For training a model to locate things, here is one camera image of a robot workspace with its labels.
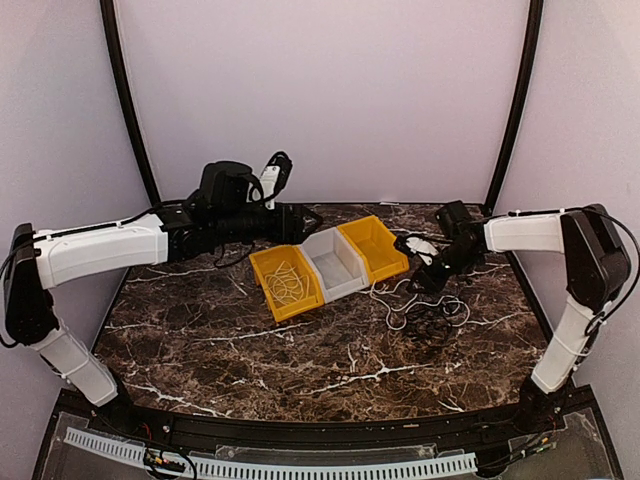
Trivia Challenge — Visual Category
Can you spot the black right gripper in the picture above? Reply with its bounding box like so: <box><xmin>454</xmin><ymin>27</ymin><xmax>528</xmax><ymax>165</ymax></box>
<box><xmin>407</xmin><ymin>241</ymin><xmax>482</xmax><ymax>294</ymax></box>

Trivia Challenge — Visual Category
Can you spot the black cable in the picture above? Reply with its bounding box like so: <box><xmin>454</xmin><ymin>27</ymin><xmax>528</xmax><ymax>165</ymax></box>
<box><xmin>399</xmin><ymin>294</ymin><xmax>471</xmax><ymax>346</ymax></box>

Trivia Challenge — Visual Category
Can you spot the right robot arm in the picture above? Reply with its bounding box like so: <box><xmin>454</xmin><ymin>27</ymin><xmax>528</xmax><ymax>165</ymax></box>
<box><xmin>394</xmin><ymin>201</ymin><xmax>639</xmax><ymax>434</ymax></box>

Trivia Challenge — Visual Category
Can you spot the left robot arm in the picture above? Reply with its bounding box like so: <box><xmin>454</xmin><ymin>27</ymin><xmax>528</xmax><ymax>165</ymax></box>
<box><xmin>1</xmin><ymin>152</ymin><xmax>323</xmax><ymax>436</ymax></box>

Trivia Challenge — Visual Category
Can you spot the white plastic bin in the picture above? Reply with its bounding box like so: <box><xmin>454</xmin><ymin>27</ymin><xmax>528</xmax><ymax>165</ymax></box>
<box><xmin>299</xmin><ymin>228</ymin><xmax>369</xmax><ymax>303</ymax></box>

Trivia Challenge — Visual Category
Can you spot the right yellow plastic bin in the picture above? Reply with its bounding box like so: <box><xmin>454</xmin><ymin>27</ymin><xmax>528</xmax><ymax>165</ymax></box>
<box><xmin>337</xmin><ymin>216</ymin><xmax>409</xmax><ymax>284</ymax></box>

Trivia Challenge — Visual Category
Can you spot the yellow plastic bin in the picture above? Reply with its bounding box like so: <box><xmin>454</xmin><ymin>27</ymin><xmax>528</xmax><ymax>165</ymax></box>
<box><xmin>337</xmin><ymin>216</ymin><xmax>409</xmax><ymax>284</ymax></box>
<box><xmin>249</xmin><ymin>245</ymin><xmax>325</xmax><ymax>323</ymax></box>

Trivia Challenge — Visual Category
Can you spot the left yellow plastic bin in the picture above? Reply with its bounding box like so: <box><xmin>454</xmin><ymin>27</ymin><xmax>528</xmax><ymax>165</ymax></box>
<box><xmin>249</xmin><ymin>245</ymin><xmax>325</xmax><ymax>323</ymax></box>

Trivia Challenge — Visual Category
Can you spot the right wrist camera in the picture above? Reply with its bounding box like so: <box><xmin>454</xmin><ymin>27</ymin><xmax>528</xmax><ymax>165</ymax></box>
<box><xmin>394</xmin><ymin>234</ymin><xmax>438</xmax><ymax>266</ymax></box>

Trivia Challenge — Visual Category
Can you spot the white slotted cable duct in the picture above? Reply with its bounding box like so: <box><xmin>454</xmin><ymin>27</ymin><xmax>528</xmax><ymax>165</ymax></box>
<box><xmin>64</xmin><ymin>427</ymin><xmax>477</xmax><ymax>479</ymax></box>

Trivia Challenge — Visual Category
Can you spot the black front rail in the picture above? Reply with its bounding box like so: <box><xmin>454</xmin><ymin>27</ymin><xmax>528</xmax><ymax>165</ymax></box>
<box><xmin>83</xmin><ymin>401</ymin><xmax>565</xmax><ymax>451</ymax></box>

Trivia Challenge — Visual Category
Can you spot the left black frame post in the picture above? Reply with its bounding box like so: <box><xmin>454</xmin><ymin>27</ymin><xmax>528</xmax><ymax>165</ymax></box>
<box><xmin>99</xmin><ymin>0</ymin><xmax>161</xmax><ymax>205</ymax></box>

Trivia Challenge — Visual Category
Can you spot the black frame post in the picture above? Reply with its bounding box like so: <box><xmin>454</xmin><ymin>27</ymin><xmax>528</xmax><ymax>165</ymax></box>
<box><xmin>99</xmin><ymin>0</ymin><xmax>161</xmax><ymax>205</ymax></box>
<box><xmin>482</xmin><ymin>0</ymin><xmax>544</xmax><ymax>216</ymax></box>

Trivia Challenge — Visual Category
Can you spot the right black frame post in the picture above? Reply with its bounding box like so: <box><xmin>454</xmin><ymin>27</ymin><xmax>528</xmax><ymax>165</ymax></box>
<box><xmin>482</xmin><ymin>0</ymin><xmax>544</xmax><ymax>216</ymax></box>

